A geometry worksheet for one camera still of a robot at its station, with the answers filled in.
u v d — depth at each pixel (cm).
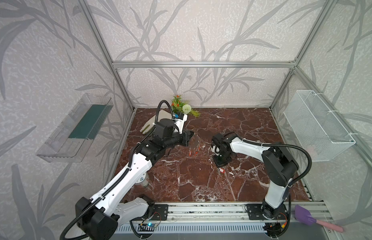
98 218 36
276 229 70
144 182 77
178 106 99
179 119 63
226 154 77
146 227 72
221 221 72
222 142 69
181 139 63
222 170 89
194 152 83
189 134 63
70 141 64
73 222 36
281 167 48
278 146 51
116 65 94
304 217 73
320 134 63
